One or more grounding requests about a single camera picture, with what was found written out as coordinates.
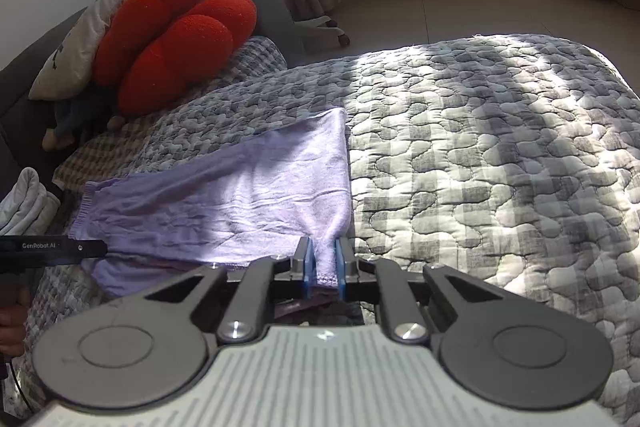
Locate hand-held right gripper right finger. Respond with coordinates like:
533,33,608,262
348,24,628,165
335,237,502,344

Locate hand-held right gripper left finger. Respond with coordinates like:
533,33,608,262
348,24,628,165
142,237,317,344

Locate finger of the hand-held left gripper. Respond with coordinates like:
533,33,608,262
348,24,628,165
72,239,109,264

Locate purple pants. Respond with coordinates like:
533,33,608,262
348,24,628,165
67,108,353,303

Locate person's left hand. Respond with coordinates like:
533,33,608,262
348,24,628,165
0,302,27,359

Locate white folded garment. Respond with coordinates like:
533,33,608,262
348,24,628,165
0,167,63,238

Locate blue plush toy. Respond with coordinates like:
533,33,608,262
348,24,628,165
41,84,126,152

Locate dark grey headboard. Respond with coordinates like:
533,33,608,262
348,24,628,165
0,4,118,188

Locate grey checkered quilt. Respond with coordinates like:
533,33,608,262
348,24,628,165
22,32,640,427

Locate white pillow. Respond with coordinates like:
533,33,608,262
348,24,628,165
27,0,161,102

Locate red flower cushion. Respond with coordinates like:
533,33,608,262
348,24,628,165
92,0,258,118

